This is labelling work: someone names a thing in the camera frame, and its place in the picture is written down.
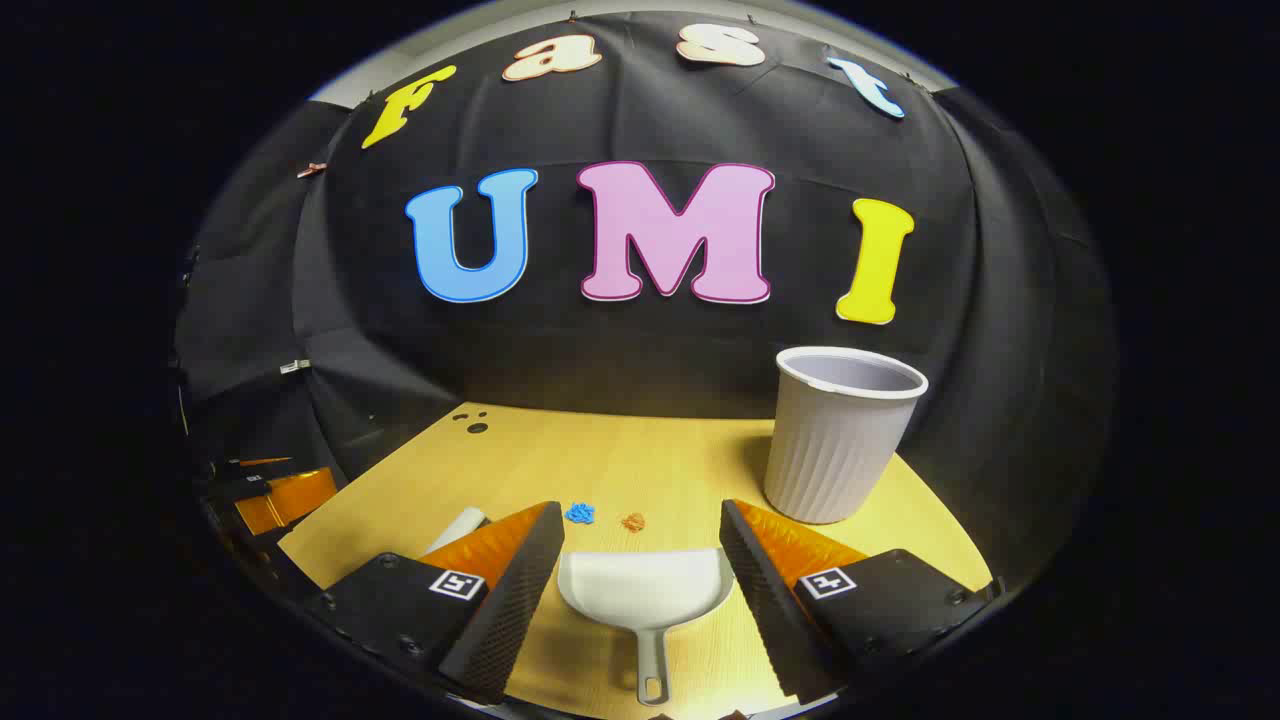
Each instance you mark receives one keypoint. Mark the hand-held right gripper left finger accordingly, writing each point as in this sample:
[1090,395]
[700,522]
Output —
[515,600]

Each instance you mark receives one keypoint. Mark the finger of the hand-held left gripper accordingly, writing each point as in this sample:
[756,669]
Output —
[262,462]
[290,498]

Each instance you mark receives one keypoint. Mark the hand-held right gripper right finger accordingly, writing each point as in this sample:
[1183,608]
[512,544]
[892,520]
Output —
[765,600]

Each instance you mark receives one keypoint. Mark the small white broom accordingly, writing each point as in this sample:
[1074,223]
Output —
[458,527]

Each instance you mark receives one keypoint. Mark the blue paper trash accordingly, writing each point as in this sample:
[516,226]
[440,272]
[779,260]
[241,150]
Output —
[580,513]

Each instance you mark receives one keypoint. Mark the white plastic dustpan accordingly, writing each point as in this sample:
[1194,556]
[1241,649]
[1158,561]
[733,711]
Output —
[645,590]

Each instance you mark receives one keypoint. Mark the orange paper trash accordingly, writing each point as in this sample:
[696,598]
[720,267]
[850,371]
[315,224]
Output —
[633,522]

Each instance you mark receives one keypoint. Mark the white ribbed garbage bin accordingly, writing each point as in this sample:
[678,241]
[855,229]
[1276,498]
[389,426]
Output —
[835,450]

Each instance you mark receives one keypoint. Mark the silver metal cloth clip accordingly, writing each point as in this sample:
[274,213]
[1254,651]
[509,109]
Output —
[295,366]

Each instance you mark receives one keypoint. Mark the black backdrop cloth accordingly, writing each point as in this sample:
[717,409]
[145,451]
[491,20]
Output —
[640,360]

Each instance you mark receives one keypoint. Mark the red cloth clip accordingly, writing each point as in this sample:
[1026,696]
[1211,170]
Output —
[312,169]

